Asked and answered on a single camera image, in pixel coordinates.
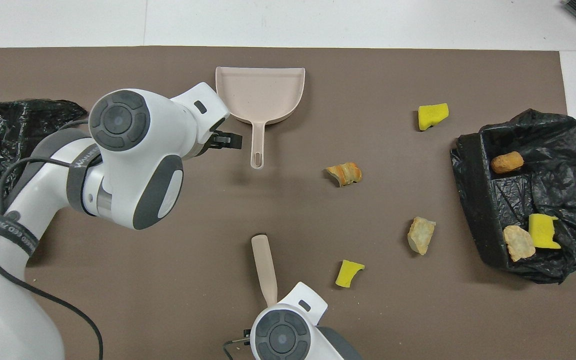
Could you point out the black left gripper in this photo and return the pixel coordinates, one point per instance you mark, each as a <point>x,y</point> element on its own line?
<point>209,145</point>

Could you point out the beige plastic dustpan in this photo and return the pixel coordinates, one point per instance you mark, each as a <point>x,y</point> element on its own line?
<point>263,95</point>

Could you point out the orange croissant piece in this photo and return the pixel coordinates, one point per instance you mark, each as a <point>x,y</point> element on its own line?
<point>345,173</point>

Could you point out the beige hand brush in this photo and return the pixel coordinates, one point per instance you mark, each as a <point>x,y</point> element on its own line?
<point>265,270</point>

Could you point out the small yellow sponge piece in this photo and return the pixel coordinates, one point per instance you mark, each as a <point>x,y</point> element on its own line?
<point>348,274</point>

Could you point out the pale bread chunk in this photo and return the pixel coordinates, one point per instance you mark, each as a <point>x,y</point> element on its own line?
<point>421,235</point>
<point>519,243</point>

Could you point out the brown bread roll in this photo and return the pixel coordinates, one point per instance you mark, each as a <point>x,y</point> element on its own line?
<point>507,162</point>

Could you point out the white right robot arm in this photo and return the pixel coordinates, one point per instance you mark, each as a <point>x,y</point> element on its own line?
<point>283,335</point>

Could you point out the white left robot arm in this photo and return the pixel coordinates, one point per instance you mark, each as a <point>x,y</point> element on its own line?
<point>133,150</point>

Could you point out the brown table mat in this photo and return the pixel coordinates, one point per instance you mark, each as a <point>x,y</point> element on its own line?
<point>118,65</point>

